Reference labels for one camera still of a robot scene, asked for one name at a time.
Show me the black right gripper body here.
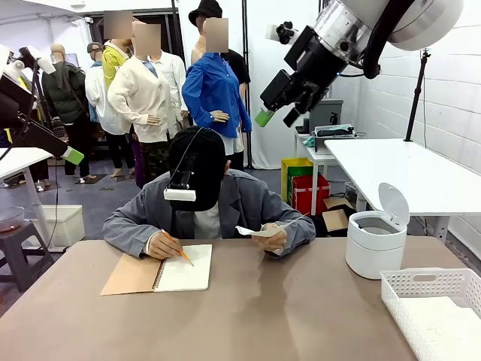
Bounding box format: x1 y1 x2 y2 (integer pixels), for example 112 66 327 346
283 25 341 96

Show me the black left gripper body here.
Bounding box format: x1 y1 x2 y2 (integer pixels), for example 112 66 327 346
0 74 38 129

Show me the torn white notebook paper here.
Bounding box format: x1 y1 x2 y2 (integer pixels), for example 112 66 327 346
234 212 311 239

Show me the yellow pencil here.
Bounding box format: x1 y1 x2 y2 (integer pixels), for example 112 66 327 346
161 229 195 267

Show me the spiral notebook brown cover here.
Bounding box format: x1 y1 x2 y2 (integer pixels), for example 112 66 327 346
100 244 213 296

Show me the person's left forearm gray sleeve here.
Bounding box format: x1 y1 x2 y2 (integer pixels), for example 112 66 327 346
265 210 317 259

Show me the person's left hand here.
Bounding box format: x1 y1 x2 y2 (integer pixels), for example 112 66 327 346
257 223 289 254

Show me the person's right hand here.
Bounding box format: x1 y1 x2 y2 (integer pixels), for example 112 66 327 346
147 231 186 261

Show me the gray box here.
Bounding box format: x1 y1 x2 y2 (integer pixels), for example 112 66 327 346
307 98 344 132

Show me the white desk with leg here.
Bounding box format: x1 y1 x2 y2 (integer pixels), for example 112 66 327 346
0 147 54 251

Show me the gray tray with items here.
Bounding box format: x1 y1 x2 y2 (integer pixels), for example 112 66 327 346
313 123 356 153

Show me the mannequin black t-shirt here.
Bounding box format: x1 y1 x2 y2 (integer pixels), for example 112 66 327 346
190 26 252 114

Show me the small white side table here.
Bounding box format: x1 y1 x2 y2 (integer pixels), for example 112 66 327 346
295 129 341 216

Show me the mannequin gray cap white shirt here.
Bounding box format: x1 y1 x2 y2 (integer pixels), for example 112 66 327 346
84 41 135 177

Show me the mannequin blue shirt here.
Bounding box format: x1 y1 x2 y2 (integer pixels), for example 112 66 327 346
181 17 253 171

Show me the green bag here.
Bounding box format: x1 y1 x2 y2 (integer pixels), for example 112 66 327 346
286 165 315 204

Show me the black backdrop stand pole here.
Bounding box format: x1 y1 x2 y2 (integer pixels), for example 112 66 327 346
241 0 254 169

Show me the yellow bag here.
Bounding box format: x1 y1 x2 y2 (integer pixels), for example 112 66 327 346
281 157 314 200

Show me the white storage bin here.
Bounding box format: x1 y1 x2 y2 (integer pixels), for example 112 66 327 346
29 205 86 248

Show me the clear bowl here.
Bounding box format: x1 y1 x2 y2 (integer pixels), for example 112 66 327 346
0 205 26 235

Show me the red bag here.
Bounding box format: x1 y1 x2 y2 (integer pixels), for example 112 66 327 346
292 174 331 215

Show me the black cap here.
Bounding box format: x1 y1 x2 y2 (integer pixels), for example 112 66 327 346
168 126 227 213

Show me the mannequin yellow shirt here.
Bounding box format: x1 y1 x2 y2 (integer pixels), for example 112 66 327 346
101 11 133 91

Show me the mannequin white button shirt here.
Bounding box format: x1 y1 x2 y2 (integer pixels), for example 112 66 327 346
150 50 193 140

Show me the mannequin cream cardigan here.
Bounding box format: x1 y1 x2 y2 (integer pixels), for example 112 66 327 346
107 23 180 189

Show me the black bucket hat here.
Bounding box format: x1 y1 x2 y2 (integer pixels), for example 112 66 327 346
188 0 224 27

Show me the gray stool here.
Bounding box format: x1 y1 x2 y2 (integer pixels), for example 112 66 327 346
0 220 56 294

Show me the person's torso gray jacket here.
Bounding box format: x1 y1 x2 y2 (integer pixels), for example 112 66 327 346
112 168 301 241

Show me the black slanted pole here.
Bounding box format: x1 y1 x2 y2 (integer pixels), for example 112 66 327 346
171 0 188 71

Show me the cardboard box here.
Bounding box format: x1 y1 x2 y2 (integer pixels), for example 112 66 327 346
322 197 356 232

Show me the large white desk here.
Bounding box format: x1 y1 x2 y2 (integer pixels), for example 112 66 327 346
323 138 481 241

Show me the white round trash bin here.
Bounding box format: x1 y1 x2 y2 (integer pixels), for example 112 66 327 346
345 182 411 281

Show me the white perforated plastic basket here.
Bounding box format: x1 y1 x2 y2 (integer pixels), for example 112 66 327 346
380 267 481 361

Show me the white paper stack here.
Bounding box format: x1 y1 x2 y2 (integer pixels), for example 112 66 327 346
397 296 481 361

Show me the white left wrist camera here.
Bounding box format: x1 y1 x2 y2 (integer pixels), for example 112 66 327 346
7 46 57 80

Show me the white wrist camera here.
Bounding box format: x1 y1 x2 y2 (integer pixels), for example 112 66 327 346
7 46 57 80
265 21 301 45

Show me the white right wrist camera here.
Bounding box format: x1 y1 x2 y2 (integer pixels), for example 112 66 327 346
265 21 301 45

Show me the thin black hanging cable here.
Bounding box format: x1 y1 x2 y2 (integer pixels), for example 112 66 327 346
53 161 61 245

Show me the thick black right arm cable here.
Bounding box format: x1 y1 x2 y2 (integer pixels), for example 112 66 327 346
362 0 415 80

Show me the black tripod with camera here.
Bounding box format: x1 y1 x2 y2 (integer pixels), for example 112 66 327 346
404 47 433 143

